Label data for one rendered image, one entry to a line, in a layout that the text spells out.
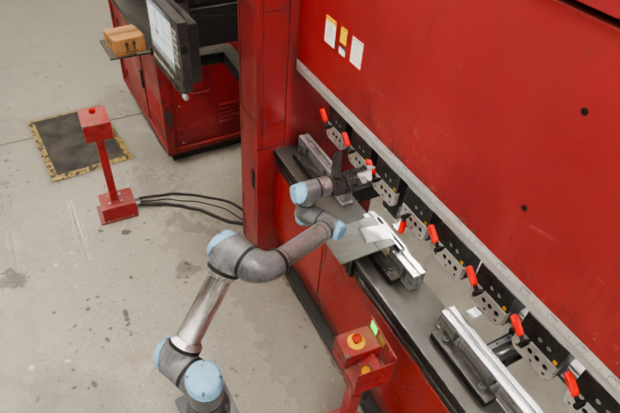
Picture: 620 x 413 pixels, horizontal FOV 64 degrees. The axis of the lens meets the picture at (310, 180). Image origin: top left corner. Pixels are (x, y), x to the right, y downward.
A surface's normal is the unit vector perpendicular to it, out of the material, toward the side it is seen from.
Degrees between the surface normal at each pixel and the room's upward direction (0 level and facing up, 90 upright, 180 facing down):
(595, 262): 90
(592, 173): 90
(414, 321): 0
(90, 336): 0
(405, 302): 0
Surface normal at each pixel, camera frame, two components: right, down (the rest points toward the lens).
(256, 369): 0.07, -0.76
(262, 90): 0.46, 0.60
